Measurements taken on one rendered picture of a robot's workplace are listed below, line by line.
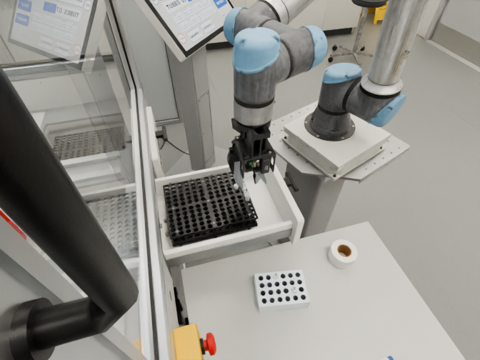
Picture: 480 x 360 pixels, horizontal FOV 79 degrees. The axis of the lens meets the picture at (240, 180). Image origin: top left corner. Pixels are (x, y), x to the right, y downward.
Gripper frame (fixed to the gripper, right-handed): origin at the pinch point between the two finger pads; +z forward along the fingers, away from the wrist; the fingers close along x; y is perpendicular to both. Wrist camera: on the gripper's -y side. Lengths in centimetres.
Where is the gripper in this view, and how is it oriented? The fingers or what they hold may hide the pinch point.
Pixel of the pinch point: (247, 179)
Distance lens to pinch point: 72.7
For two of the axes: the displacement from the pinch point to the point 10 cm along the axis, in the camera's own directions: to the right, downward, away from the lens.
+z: -0.1, 6.8, 7.3
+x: 9.6, -2.1, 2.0
